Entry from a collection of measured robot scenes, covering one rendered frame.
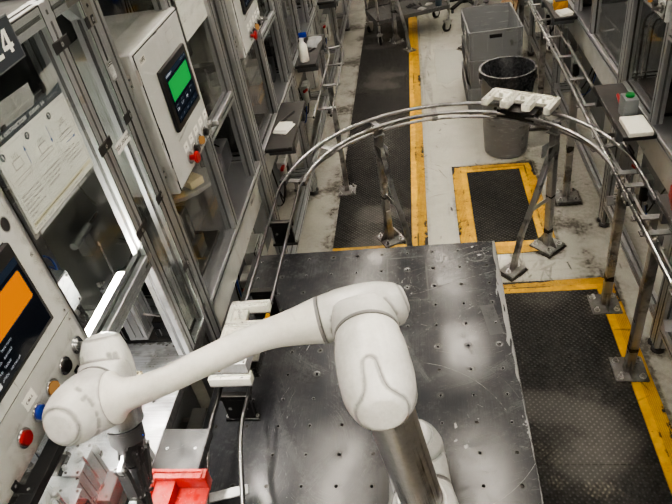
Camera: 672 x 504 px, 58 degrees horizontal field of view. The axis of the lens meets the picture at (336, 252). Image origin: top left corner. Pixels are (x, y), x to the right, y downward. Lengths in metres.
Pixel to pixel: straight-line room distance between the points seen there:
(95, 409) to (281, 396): 1.05
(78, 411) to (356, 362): 0.50
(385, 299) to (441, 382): 0.94
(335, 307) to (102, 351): 0.49
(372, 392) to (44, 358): 0.69
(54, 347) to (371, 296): 0.67
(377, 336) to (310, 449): 0.95
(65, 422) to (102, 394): 0.08
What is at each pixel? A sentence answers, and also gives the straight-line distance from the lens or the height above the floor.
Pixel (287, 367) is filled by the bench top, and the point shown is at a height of 0.68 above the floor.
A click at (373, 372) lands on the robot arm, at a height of 1.51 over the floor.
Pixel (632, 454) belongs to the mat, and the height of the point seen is 0.01.
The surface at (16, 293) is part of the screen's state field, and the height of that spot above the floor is 1.65.
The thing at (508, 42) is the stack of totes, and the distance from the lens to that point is 4.99.
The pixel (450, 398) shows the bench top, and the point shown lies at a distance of 2.08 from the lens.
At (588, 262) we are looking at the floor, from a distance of 3.66.
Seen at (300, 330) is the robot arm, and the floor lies 1.45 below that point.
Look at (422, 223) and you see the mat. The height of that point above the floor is 0.01.
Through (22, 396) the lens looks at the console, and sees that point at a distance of 1.35.
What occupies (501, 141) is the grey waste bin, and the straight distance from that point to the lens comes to 4.47.
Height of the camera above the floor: 2.32
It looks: 38 degrees down
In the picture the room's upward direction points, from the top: 11 degrees counter-clockwise
